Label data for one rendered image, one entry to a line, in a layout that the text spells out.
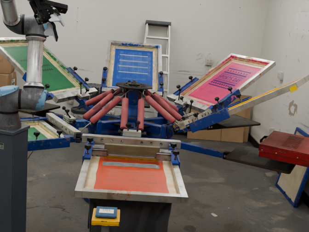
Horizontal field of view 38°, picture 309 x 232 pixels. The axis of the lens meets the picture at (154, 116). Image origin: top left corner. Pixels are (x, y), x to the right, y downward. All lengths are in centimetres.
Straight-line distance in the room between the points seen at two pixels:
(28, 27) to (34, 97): 39
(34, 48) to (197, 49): 460
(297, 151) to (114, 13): 444
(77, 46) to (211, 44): 206
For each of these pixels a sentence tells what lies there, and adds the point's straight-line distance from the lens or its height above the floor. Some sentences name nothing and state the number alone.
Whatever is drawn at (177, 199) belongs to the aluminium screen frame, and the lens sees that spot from 234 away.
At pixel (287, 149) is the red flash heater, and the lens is 304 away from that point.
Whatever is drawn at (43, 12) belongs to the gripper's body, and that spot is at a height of 186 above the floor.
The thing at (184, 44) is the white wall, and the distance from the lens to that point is 692.
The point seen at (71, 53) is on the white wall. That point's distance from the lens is 694.
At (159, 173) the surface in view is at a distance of 272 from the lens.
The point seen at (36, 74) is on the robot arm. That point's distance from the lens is 258.
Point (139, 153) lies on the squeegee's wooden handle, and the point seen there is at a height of 101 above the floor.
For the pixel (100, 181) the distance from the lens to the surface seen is 254.
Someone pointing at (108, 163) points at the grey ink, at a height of 96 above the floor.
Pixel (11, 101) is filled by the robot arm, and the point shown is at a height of 136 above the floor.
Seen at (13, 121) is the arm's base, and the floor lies 125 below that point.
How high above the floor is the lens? 191
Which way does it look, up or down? 13 degrees down
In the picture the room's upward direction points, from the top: 5 degrees clockwise
